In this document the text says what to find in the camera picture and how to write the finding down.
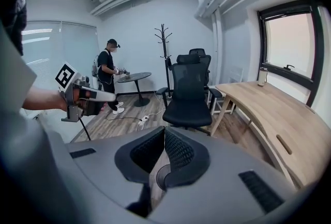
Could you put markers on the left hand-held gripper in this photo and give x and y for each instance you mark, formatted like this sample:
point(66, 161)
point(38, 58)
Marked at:
point(67, 80)

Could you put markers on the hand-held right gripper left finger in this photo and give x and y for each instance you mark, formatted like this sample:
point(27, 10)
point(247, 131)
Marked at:
point(144, 153)

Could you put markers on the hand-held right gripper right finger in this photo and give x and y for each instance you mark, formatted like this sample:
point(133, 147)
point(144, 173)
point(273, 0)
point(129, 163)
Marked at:
point(182, 155)

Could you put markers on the black wastebasket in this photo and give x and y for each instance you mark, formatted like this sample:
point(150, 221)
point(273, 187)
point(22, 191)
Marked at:
point(163, 177)

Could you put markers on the person's left forearm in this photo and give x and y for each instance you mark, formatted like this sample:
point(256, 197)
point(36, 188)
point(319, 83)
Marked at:
point(44, 101)

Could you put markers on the person's left hand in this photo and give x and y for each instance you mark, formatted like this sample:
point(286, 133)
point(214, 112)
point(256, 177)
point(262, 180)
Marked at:
point(80, 95)

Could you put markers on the white power strip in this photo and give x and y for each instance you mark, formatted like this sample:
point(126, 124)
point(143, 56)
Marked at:
point(144, 119)

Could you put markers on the round black table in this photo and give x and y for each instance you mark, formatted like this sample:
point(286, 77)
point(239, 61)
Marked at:
point(135, 76)

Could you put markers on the black mesh office chair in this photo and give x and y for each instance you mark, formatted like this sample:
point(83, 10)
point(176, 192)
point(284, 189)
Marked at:
point(188, 98)
point(204, 58)

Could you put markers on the black coat rack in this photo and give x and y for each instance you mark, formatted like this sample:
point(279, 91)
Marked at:
point(165, 62)

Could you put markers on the person's grey shirt sleeve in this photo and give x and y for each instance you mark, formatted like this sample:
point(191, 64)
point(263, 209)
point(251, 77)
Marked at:
point(14, 70)

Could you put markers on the light wooden desk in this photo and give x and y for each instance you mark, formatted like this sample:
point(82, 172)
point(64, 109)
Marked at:
point(274, 114)

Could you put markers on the white tumbler with dark lid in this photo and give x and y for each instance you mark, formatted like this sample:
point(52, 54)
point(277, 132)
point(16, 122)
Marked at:
point(262, 78)

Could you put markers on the black framed window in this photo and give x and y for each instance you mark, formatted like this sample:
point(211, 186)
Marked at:
point(292, 42)

